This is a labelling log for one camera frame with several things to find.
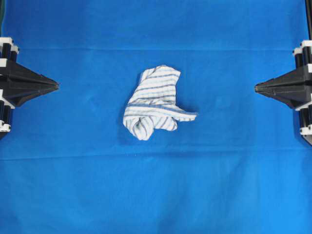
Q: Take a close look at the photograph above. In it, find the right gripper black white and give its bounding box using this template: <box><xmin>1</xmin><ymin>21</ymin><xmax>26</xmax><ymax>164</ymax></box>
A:
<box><xmin>254</xmin><ymin>40</ymin><xmax>312</xmax><ymax>146</ymax></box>

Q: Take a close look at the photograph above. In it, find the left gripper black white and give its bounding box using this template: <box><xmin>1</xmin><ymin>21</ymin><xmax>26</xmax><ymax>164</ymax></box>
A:
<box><xmin>0</xmin><ymin>37</ymin><xmax>60</xmax><ymax>140</ymax></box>

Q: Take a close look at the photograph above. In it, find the white blue striped towel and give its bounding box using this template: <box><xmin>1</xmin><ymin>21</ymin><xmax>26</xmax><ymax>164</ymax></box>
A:
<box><xmin>123</xmin><ymin>65</ymin><xmax>197</xmax><ymax>140</ymax></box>

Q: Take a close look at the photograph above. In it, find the green side panel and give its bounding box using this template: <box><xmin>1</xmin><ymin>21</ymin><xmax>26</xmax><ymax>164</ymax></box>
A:
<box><xmin>0</xmin><ymin>0</ymin><xmax>5</xmax><ymax>36</ymax></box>

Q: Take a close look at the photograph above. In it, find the blue table cloth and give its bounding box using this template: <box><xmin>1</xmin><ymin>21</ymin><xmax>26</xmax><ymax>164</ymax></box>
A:
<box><xmin>0</xmin><ymin>0</ymin><xmax>312</xmax><ymax>234</ymax></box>

